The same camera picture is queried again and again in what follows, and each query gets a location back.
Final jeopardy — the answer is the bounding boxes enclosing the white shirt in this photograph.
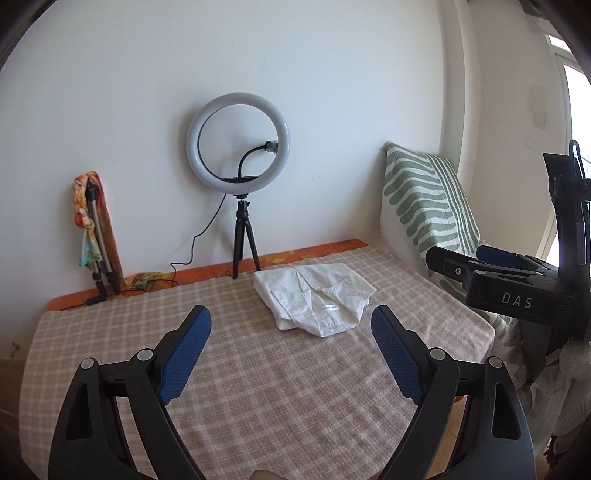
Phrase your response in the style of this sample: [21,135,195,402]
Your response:
[253,263,376,338]

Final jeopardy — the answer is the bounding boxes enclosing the green white striped blanket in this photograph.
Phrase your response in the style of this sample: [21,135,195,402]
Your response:
[378,141,525,347]

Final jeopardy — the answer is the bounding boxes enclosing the folded silver tripod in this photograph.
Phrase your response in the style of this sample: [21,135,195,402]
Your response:
[85,180,121,300]

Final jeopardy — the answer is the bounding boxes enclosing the pink checkered bed cover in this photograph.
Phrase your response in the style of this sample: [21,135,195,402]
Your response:
[19,244,497,480]

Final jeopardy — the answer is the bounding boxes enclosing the colourful scarf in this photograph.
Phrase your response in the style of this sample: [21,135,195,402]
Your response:
[72,171,122,291]

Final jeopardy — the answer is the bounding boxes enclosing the black mini tripod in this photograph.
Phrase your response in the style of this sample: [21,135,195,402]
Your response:
[231,195,262,279]

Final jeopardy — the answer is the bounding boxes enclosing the black power cable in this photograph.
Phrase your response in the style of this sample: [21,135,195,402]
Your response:
[57,192,229,311]

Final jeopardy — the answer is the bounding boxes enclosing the white ring light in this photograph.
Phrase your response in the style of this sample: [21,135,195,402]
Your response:
[185,92,290,196]

